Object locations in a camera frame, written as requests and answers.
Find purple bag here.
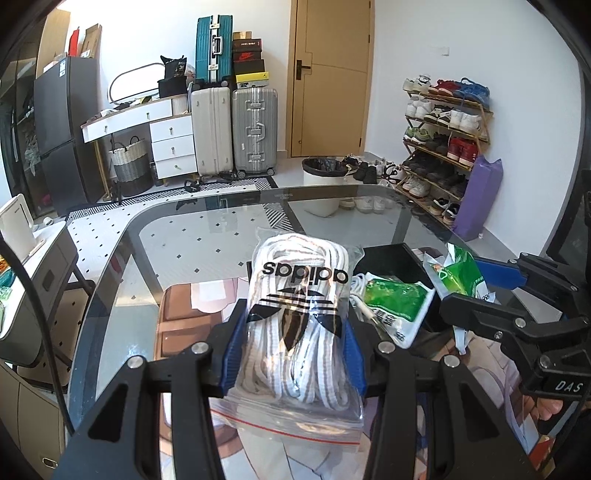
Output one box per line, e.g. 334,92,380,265
452,155,504,241

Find black storage box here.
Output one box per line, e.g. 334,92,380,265
349,243,459,361

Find white trash bin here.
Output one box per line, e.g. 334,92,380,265
301,157,349,218

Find yellow wooden door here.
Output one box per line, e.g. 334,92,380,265
286,1,375,157

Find grey side cabinet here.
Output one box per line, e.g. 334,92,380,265
0,221,96,370

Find wooden shoe rack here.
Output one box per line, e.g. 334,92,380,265
398,75,493,227

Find silver suitcase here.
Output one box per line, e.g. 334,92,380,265
232,87,277,179

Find teal suitcase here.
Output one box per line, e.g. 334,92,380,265
195,15,233,89

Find black handbag on desk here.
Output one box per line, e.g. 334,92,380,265
158,56,187,98

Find stacked shoe boxes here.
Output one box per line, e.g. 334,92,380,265
232,31,270,89

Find anime print table mat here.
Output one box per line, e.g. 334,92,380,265
154,248,555,480

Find white drawer desk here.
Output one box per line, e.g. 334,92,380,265
81,95,197,180

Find black refrigerator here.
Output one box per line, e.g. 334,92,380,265
34,56,104,216

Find person's right hand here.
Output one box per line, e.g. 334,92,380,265
531,398,564,421

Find white suitcase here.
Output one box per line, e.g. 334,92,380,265
190,87,233,176

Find green white snack packet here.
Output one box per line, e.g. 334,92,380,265
351,273,435,349

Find woven laundry basket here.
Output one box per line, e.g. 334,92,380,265
108,136,153,197

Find adidas white laces bag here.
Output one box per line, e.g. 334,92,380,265
211,229,363,449

